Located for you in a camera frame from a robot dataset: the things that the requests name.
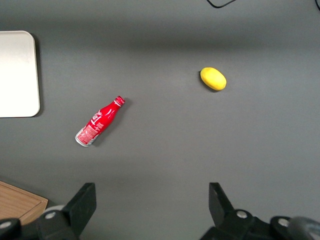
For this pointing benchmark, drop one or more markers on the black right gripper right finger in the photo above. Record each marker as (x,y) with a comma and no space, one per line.
(220,210)

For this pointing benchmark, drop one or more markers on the wooden drawer cabinet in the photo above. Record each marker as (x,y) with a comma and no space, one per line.
(15,200)

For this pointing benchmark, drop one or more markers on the yellow lemon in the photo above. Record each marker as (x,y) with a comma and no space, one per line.
(213,78)

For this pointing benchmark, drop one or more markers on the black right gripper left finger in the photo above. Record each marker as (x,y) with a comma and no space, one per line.
(80,207)

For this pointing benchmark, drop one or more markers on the cream rectangular tray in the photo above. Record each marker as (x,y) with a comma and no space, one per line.
(17,75)

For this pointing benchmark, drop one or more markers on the red cola bottle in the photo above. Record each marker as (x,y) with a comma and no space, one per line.
(100,120)

